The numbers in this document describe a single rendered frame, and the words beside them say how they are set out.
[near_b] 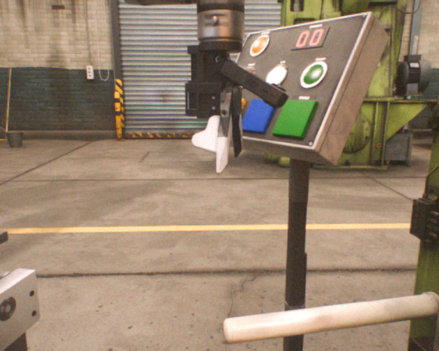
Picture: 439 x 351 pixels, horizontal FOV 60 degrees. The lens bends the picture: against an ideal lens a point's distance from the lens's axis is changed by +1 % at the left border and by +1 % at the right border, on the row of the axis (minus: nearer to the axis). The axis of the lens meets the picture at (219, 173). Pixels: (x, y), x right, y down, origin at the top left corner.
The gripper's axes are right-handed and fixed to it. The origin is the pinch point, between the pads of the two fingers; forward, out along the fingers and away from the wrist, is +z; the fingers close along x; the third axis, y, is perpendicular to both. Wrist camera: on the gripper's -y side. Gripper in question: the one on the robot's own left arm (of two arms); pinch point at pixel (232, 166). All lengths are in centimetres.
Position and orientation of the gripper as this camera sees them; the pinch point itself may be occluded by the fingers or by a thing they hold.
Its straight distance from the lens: 64.6
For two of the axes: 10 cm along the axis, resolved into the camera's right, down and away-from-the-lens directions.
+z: 0.0, 9.8, 2.2
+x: -2.3, 2.2, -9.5
